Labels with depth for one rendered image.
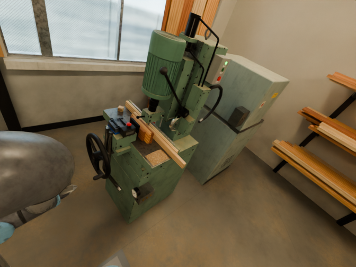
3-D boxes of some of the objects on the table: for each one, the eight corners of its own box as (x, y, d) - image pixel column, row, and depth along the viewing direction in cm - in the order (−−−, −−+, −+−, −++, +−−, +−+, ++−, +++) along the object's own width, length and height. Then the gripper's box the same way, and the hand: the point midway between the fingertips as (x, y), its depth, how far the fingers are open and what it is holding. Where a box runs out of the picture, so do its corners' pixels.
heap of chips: (144, 156, 97) (145, 152, 95) (160, 149, 105) (161, 145, 103) (153, 166, 93) (154, 162, 91) (169, 158, 101) (170, 154, 100)
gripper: (31, 196, 68) (84, 184, 85) (26, 180, 72) (77, 172, 89) (26, 210, 70) (79, 195, 88) (21, 194, 74) (72, 183, 92)
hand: (74, 187), depth 89 cm, fingers closed
